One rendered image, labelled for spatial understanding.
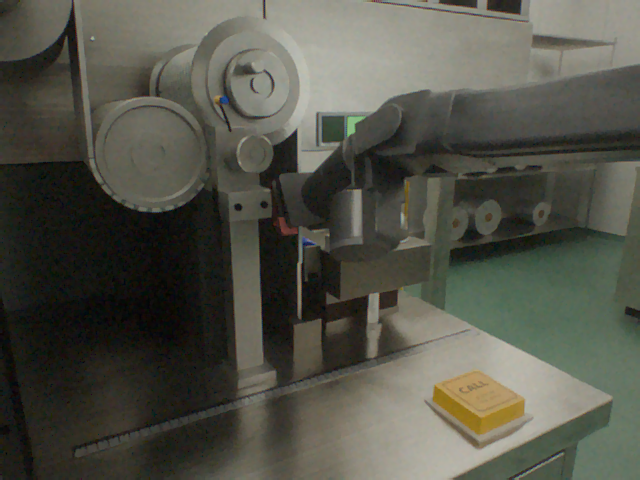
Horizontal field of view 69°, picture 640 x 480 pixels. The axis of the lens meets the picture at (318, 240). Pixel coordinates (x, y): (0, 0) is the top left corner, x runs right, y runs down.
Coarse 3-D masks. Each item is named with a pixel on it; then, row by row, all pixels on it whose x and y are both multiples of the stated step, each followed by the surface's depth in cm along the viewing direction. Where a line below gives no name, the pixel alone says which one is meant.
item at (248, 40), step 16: (240, 32) 52; (256, 32) 53; (224, 48) 52; (240, 48) 52; (256, 48) 53; (272, 48) 54; (208, 64) 51; (224, 64) 52; (288, 64) 55; (208, 80) 52; (208, 96) 52; (288, 96) 56; (288, 112) 57; (272, 128) 56
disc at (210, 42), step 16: (208, 32) 51; (224, 32) 52; (272, 32) 54; (208, 48) 51; (288, 48) 56; (192, 64) 51; (304, 64) 57; (192, 80) 51; (304, 80) 57; (304, 96) 58; (208, 112) 53; (304, 112) 58; (288, 128) 58; (272, 144) 57
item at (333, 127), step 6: (324, 120) 96; (330, 120) 97; (336, 120) 97; (342, 120) 98; (324, 126) 96; (330, 126) 97; (336, 126) 98; (342, 126) 98; (324, 132) 97; (330, 132) 97; (336, 132) 98; (342, 132) 99; (324, 138) 97; (330, 138) 98; (336, 138) 98; (342, 138) 99
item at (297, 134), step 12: (300, 132) 59; (276, 144) 65; (288, 144) 62; (300, 144) 60; (276, 156) 66; (288, 156) 62; (300, 156) 60; (276, 168) 66; (288, 168) 63; (300, 168) 61; (264, 180) 71; (264, 228) 73; (300, 228) 63; (264, 240) 74; (276, 240) 70; (288, 240) 66; (300, 240) 63; (288, 252) 66; (300, 252) 64
